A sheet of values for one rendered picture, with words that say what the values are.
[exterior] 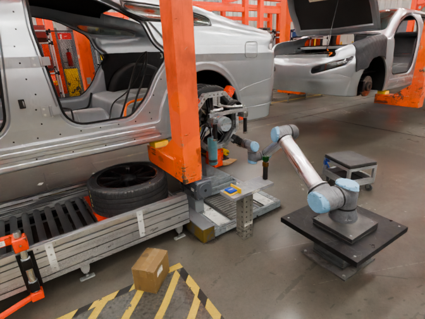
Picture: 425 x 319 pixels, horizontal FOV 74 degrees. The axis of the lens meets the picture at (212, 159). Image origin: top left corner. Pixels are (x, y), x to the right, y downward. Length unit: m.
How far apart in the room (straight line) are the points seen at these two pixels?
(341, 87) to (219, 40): 2.48
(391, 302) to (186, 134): 1.69
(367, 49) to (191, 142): 3.47
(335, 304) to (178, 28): 1.97
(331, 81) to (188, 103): 3.07
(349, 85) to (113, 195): 3.75
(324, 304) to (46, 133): 2.17
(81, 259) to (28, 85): 1.22
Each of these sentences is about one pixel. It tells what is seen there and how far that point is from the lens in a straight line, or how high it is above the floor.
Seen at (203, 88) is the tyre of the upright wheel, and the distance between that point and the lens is 2.66.
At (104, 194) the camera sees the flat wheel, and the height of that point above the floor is 0.48.
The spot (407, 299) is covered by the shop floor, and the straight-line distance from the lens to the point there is 2.29.
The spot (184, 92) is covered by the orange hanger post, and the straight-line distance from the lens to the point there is 2.02.
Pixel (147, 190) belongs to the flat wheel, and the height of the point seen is 0.48.
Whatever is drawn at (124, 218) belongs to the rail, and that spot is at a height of 0.37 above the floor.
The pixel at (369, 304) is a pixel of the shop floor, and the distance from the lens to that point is 2.15.
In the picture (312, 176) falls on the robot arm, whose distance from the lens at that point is 2.03.
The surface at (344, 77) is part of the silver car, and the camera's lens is 4.77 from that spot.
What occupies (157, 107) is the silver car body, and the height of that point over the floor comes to 1.04.
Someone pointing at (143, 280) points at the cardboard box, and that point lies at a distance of 2.05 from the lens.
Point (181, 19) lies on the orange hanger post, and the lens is 2.02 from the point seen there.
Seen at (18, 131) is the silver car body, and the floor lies 1.01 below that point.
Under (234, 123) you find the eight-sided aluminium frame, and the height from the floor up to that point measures 0.79.
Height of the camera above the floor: 1.47
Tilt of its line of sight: 21 degrees down
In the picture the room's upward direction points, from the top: 2 degrees counter-clockwise
